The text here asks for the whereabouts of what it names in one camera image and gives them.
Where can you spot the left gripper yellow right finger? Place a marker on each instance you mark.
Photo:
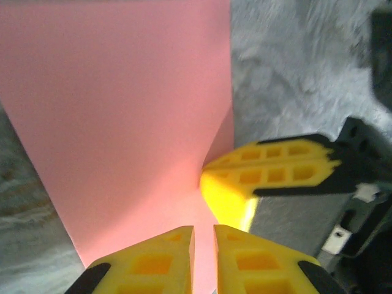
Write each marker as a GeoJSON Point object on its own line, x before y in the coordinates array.
{"type": "Point", "coordinates": [260, 266]}

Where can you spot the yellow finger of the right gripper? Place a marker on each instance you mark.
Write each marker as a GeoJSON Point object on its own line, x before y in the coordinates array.
{"type": "Point", "coordinates": [275, 151]}
{"type": "Point", "coordinates": [229, 196]}

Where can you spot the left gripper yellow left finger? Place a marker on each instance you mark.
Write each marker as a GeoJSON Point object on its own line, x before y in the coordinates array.
{"type": "Point", "coordinates": [147, 266]}

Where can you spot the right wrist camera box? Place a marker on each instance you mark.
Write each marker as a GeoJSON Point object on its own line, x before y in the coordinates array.
{"type": "Point", "coordinates": [382, 55]}

